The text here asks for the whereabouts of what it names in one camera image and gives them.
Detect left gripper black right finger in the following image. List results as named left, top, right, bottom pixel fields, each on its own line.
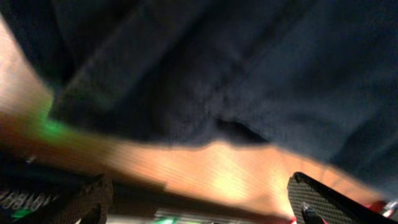
left=287, top=172, right=397, bottom=224

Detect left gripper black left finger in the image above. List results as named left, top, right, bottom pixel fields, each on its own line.
left=30, top=175, right=113, bottom=224

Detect navy blue shorts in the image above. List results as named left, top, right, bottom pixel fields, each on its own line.
left=1, top=0, right=397, bottom=196

